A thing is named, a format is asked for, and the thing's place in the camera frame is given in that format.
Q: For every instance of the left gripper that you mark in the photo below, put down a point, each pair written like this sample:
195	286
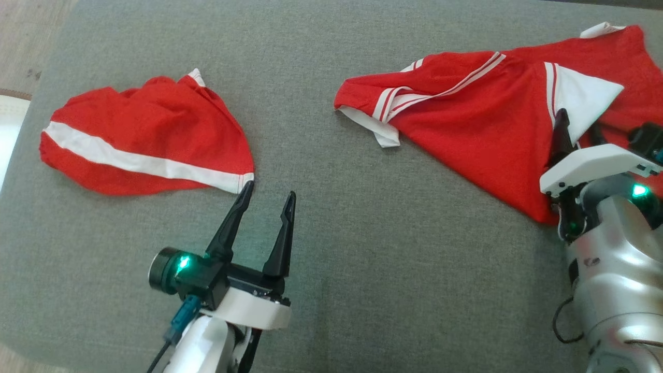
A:
254	308

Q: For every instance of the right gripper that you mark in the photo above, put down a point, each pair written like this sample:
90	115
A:
595	163

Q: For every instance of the red jersey with white sleeves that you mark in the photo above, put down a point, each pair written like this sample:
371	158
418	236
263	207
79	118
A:
481	119

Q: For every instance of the red shorts with white stripe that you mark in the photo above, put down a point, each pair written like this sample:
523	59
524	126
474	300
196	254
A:
150	129

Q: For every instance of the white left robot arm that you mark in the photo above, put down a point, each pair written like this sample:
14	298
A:
202	347

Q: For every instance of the large grey sofa seat cushion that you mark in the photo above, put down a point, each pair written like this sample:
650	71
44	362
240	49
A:
331	269

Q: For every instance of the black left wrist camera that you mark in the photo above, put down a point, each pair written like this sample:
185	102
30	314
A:
202	274

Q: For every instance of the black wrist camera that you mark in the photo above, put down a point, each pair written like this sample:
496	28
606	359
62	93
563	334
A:
202	274
645	140

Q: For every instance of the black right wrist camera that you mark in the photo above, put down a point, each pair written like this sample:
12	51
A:
645	140

